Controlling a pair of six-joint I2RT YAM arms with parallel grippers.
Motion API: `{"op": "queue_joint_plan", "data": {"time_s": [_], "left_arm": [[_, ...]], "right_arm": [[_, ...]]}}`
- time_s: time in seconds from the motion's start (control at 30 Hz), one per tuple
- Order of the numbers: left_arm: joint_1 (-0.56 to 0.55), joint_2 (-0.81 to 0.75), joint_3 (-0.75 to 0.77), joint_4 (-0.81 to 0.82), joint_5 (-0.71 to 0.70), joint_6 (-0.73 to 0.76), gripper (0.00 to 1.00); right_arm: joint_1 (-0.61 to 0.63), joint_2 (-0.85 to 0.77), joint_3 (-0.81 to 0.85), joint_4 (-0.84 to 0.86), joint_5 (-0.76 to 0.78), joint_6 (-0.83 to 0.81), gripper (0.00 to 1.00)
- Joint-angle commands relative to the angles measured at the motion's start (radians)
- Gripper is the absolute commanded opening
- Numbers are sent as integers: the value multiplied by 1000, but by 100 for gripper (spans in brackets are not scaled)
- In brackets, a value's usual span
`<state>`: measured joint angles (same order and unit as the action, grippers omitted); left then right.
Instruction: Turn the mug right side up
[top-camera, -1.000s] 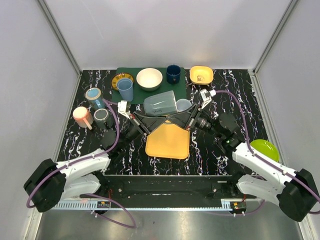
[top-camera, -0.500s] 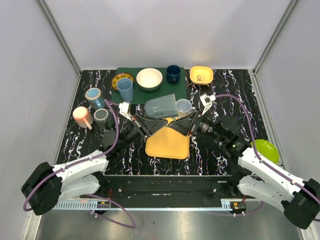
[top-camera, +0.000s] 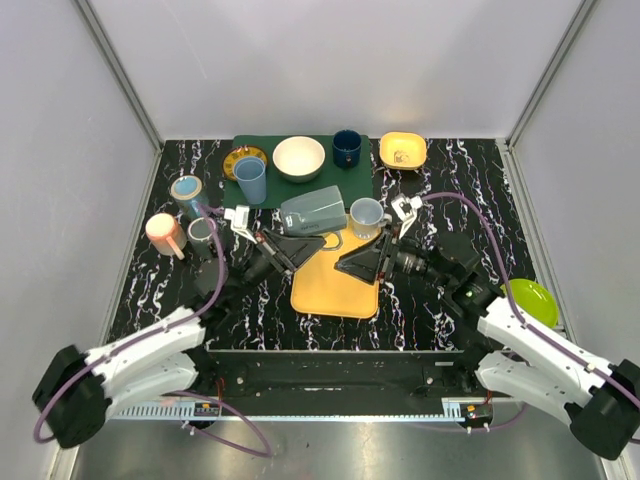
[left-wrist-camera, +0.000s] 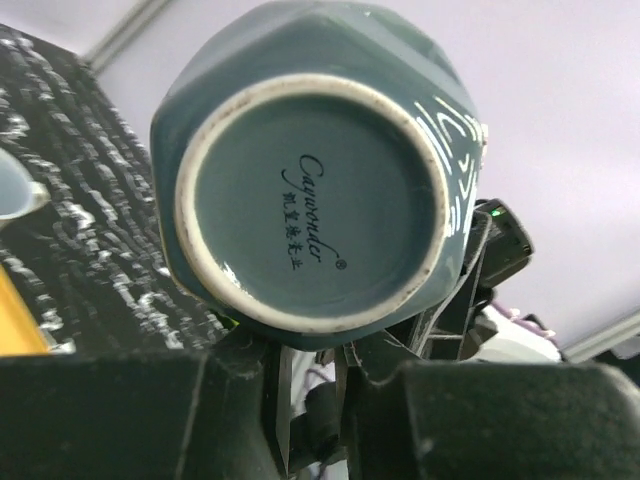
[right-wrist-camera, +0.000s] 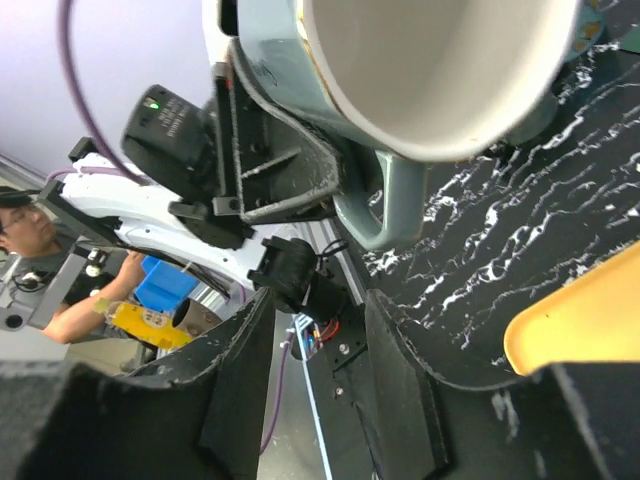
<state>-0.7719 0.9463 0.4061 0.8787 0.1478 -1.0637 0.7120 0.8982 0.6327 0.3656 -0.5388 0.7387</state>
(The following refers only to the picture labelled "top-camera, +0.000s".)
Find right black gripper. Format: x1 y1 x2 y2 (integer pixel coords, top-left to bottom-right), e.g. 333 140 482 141
335 222 454 289

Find grey white-inside mug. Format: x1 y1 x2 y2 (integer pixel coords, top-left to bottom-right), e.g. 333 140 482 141
280 185 348 251

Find dark grey mug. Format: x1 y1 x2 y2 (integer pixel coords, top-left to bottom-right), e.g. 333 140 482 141
187 217 218 260

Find blue butterfly mug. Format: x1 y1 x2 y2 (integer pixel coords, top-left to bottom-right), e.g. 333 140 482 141
170 175 209 221

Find pink mug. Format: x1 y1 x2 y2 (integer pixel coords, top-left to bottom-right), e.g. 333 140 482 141
145 213 187 260

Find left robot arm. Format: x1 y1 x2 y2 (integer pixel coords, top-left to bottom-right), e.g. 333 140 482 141
32 229 326 448

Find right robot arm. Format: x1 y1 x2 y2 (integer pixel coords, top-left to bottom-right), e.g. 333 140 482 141
334 231 639 460

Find light blue mug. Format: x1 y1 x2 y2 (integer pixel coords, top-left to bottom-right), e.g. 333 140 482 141
349 198 392 240

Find navy blue mug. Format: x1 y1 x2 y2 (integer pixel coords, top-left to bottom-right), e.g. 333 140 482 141
332 130 362 169

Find yellow plastic tray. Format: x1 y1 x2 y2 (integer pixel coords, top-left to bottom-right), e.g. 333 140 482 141
290 228 379 319

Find dark green mat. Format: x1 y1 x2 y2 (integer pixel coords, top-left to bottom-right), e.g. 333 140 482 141
232 135 374 209

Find light blue plastic cup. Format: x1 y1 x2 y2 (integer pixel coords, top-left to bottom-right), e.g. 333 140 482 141
233 156 267 205

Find white bowl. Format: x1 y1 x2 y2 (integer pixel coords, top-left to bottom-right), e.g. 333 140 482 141
272 136 326 183

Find yellow patterned saucer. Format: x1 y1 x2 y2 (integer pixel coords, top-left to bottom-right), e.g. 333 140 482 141
222 145 269 182

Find yellow square bowl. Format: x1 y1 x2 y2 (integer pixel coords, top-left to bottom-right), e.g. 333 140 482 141
379 132 427 170

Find lime green plate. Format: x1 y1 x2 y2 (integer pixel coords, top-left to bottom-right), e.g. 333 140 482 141
509 278 559 328

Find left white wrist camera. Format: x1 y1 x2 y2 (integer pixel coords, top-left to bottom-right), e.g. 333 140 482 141
224 205 256 243

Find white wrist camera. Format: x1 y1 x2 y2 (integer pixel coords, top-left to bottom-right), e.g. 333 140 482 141
391 194 423 239
224 205 256 243

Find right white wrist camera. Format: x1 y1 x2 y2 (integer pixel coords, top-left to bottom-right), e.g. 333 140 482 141
391 194 423 239

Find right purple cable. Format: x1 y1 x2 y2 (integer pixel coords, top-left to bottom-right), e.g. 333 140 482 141
422 192 640 444

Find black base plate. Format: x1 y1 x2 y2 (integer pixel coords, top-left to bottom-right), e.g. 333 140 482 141
191 351 486 419

